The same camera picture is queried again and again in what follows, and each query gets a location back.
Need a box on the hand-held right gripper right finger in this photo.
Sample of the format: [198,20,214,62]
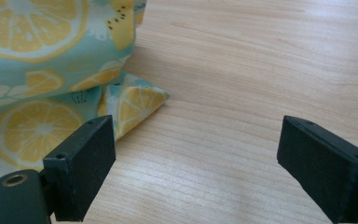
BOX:
[276,115,358,224]

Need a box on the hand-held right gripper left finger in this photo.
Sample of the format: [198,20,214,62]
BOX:
[42,114,117,223]

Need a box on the lemon print teal cloth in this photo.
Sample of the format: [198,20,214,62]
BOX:
[0,0,171,187]

